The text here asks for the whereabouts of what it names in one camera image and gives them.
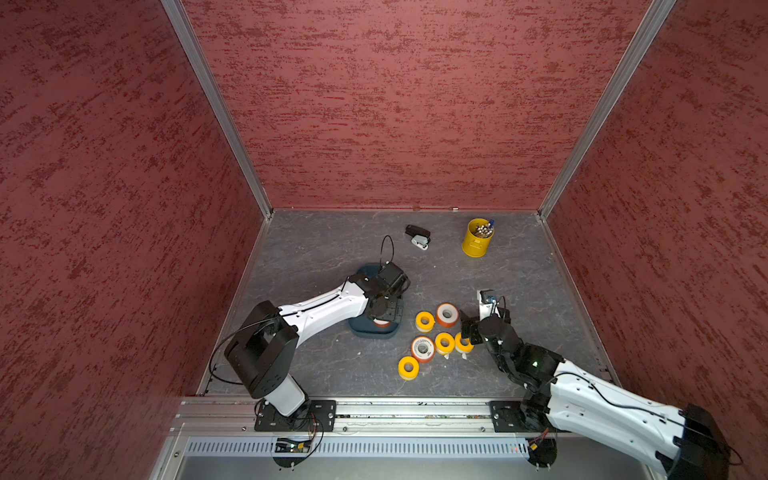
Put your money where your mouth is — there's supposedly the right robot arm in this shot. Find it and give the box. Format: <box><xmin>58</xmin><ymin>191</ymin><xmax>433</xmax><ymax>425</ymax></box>
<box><xmin>460</xmin><ymin>309</ymin><xmax>733</xmax><ymax>479</ymax></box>

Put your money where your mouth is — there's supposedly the yellow pen cup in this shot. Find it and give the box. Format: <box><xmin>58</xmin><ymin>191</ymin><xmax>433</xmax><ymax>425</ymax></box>
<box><xmin>462</xmin><ymin>218</ymin><xmax>495</xmax><ymax>258</ymax></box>

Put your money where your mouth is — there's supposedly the aluminium front rail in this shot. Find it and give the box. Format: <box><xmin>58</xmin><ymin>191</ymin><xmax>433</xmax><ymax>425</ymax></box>
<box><xmin>170</xmin><ymin>395</ymin><xmax>658</xmax><ymax>438</ymax></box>

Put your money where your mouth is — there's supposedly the teal storage box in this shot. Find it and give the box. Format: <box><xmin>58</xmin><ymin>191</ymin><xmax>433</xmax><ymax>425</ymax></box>
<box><xmin>346</xmin><ymin>263</ymin><xmax>400</xmax><ymax>339</ymax></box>

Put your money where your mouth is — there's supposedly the yellow tape roll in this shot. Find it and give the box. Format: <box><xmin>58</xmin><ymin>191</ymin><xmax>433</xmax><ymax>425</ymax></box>
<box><xmin>398</xmin><ymin>356</ymin><xmax>420</xmax><ymax>381</ymax></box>
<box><xmin>434</xmin><ymin>332</ymin><xmax>455</xmax><ymax>357</ymax></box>
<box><xmin>454</xmin><ymin>333</ymin><xmax>474</xmax><ymax>355</ymax></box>
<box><xmin>415</xmin><ymin>311</ymin><xmax>436</xmax><ymax>333</ymax></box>

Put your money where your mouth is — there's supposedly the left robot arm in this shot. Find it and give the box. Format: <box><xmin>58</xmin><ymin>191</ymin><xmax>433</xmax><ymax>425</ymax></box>
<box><xmin>220</xmin><ymin>262</ymin><xmax>411</xmax><ymax>418</ymax></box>

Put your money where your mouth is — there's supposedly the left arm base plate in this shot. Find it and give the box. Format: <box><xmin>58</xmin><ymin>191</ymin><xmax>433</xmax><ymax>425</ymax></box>
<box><xmin>254</xmin><ymin>399</ymin><xmax>337</xmax><ymax>434</ymax></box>

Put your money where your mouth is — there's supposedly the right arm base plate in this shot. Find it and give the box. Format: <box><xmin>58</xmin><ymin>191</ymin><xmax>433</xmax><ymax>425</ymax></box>
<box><xmin>488</xmin><ymin>399</ymin><xmax>560</xmax><ymax>435</ymax></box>

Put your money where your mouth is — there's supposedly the black white stapler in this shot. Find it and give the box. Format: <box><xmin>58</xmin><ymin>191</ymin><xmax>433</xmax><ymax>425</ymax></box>
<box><xmin>405</xmin><ymin>224</ymin><xmax>431</xmax><ymax>251</ymax></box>

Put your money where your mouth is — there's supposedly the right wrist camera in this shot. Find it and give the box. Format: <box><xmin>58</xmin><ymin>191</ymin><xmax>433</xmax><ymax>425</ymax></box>
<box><xmin>477</xmin><ymin>289</ymin><xmax>498</xmax><ymax>320</ymax></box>

